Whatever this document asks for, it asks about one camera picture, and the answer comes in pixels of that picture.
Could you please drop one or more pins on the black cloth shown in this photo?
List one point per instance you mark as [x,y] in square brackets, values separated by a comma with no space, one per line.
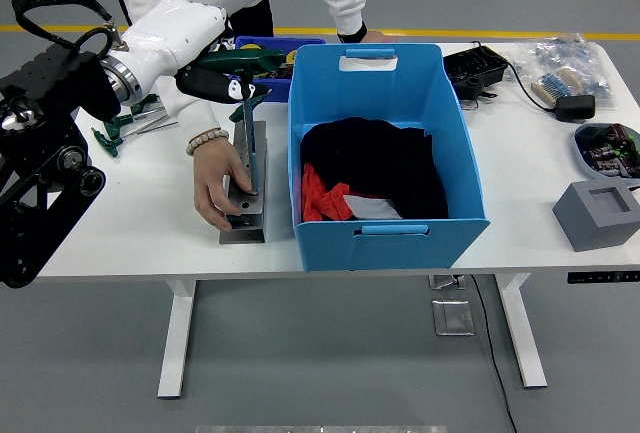
[370,163]

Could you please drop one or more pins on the small metal floor plate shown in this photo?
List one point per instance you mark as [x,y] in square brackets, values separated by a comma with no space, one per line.
[445,282]

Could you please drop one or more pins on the large light blue box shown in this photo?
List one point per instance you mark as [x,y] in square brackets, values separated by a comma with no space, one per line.
[380,98]

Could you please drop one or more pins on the light blue plate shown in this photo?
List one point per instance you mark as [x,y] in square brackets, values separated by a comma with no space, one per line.
[582,163]

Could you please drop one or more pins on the grey block with square recess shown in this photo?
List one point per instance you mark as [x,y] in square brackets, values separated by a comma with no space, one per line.
[590,228]

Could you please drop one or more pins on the person's right forearm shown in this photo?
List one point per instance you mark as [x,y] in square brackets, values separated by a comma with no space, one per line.
[190,113]

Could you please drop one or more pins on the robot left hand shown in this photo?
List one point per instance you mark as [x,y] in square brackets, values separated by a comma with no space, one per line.
[175,33]

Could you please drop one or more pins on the person's left hand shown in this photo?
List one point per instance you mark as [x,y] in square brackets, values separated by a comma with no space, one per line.
[380,37]

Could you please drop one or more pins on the large metal floor plate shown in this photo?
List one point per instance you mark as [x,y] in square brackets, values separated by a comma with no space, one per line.
[452,318]

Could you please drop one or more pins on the small dark blue bin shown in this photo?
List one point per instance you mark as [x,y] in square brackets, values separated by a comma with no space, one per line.
[277,89]

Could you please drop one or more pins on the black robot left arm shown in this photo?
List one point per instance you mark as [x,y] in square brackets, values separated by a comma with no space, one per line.
[40,178]

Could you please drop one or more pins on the grey metal wrench rack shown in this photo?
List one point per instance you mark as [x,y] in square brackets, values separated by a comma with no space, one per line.
[240,203]

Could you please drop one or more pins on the dark brown parts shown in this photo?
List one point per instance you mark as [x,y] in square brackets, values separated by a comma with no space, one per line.
[282,73]

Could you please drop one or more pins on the black power adapter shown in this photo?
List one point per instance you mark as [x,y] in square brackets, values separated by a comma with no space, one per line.
[575,108]

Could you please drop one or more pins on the yellow tape measure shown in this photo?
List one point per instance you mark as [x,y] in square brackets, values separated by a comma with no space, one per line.
[291,58]

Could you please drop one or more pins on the person's right hand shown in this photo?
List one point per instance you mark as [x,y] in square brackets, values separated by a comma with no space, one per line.
[215,178]

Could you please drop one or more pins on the pile of electronic parts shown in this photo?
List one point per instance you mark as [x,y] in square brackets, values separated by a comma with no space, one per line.
[610,153]

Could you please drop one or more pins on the person's left forearm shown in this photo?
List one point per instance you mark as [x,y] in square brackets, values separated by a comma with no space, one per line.
[345,3]

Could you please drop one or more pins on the red cloth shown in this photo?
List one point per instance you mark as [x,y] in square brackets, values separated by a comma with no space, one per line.
[315,193]

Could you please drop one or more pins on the black plastic tray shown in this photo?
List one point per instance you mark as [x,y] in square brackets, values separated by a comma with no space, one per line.
[475,68]

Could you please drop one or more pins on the clear plastic component bags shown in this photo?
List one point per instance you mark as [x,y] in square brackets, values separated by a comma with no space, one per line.
[565,53]

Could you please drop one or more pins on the white table leg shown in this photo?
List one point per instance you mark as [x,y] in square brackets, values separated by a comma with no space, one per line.
[525,343]
[175,343]

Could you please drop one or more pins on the beige resistor strip bundle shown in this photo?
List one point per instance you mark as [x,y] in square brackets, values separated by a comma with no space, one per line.
[555,85]

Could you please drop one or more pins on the black wrist watch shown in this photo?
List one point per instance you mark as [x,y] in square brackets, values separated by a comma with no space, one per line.
[356,33]

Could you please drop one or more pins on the black table control panel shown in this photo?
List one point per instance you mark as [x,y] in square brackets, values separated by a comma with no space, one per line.
[600,277]

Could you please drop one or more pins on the white grey cloth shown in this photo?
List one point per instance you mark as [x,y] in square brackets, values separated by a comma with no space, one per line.
[370,208]

